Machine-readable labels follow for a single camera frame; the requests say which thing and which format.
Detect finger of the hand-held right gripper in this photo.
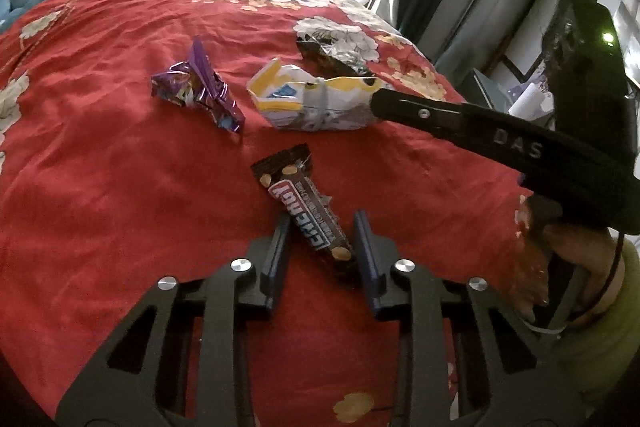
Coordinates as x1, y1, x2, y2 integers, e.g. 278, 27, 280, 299
371, 88, 469, 140

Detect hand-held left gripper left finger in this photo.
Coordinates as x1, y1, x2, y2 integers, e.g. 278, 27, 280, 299
55, 216, 292, 427

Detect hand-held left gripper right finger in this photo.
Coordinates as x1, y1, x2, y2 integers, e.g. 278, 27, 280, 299
352, 209, 586, 427

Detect brown chocolate bar wrapper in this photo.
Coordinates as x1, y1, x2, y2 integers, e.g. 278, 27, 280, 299
250, 145, 359, 286

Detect white yellow snack bag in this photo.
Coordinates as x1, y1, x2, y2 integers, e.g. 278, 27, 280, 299
246, 58, 394, 132

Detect person's right forearm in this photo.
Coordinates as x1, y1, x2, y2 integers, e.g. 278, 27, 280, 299
530, 239, 640, 408

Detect person's right hand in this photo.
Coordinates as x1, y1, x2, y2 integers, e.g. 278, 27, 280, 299
512, 194, 626, 333

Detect white paper roll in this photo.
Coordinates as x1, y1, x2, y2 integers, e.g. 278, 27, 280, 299
509, 84, 556, 124

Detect black silver wrapper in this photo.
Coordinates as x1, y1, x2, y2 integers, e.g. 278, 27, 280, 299
295, 29, 374, 78

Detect purple foil wrapper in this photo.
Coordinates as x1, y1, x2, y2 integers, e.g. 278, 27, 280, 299
151, 37, 247, 134

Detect red floral blanket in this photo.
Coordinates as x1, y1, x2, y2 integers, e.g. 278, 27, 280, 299
0, 0, 551, 427

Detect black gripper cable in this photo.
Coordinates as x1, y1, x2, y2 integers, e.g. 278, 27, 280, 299
567, 229, 627, 331

